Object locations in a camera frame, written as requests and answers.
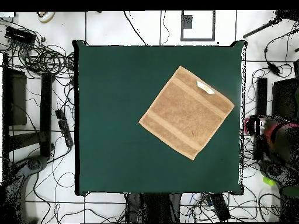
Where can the tan terry towel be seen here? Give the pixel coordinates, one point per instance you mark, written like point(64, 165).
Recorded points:
point(186, 112)

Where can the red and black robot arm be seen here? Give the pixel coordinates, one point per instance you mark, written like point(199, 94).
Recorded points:
point(280, 135)

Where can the dark green table cloth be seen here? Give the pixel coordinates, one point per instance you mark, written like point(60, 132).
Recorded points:
point(105, 93)

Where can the black power strip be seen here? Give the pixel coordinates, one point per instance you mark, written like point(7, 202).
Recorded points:
point(64, 128)

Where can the black metal stand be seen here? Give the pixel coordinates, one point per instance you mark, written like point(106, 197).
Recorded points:
point(45, 112)
point(261, 98)

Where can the black rectangular floor box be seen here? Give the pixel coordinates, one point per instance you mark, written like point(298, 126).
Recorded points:
point(220, 206)

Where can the dark grey stand base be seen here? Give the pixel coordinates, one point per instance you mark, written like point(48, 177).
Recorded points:
point(275, 170)
point(35, 163)

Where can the small bright green object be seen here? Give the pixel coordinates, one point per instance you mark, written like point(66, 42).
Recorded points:
point(268, 181)

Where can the black power adapter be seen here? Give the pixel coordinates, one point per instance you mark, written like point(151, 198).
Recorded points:
point(273, 68)

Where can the black tripod pole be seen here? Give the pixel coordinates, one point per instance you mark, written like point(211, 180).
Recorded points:
point(261, 28)

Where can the person's white shoe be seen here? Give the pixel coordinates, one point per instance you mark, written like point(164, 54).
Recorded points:
point(48, 16)

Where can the grey square floor frame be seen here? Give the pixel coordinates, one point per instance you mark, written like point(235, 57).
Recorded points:
point(182, 28)

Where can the black network switch box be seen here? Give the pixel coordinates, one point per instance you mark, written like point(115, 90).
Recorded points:
point(19, 35)

